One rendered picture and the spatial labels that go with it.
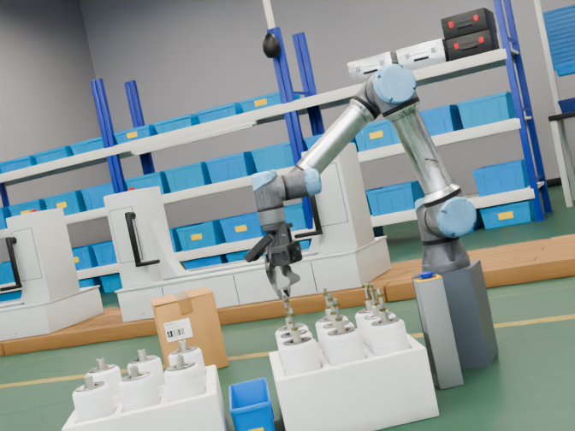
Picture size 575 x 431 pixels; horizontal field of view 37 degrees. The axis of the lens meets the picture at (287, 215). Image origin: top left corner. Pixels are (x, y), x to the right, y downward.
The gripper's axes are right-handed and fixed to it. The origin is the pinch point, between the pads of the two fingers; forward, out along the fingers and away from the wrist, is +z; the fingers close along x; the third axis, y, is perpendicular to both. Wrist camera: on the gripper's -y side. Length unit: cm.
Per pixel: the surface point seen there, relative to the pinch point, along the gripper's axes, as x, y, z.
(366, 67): 425, -166, -109
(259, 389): -5.1, -11.1, 26.2
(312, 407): -25.1, 19.3, 25.8
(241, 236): 401, -304, 6
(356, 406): -18.6, 28.0, 28.0
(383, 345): -9.6, 34.3, 15.2
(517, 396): 8, 60, 35
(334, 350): -16.6, 23.9, 13.6
